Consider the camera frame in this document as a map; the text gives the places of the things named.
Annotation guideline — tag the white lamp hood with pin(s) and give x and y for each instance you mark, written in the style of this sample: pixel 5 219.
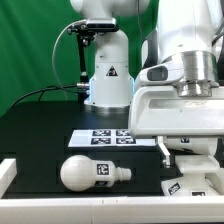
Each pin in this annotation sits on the white lamp hood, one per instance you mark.
pixel 193 145

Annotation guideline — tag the white lamp bulb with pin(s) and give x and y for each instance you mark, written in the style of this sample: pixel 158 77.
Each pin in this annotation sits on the white lamp bulb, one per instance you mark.
pixel 78 173

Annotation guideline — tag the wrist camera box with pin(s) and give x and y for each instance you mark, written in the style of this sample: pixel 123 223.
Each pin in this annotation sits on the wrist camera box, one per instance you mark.
pixel 157 76

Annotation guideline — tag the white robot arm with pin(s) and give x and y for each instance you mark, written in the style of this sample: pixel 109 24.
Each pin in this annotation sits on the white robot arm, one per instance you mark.
pixel 184 39

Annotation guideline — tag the white left rail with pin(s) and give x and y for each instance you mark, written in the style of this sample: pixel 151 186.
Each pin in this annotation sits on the white left rail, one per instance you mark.
pixel 8 172

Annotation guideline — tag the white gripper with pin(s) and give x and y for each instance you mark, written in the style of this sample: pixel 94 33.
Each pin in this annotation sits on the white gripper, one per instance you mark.
pixel 159 111

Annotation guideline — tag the white marker sheet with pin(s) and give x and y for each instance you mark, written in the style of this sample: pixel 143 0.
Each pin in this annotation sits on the white marker sheet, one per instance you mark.
pixel 106 137

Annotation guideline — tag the black camera on stand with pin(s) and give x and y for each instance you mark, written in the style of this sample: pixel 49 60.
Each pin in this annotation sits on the black camera on stand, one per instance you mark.
pixel 85 31

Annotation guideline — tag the white rail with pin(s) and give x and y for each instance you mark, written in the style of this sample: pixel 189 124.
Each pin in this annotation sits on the white rail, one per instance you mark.
pixel 113 210
pixel 8 172

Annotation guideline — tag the white lamp base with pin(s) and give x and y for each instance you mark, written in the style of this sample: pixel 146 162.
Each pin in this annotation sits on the white lamp base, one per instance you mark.
pixel 201 176

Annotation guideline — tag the white front rail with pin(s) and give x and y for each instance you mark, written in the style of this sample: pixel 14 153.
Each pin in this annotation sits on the white front rail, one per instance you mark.
pixel 113 210

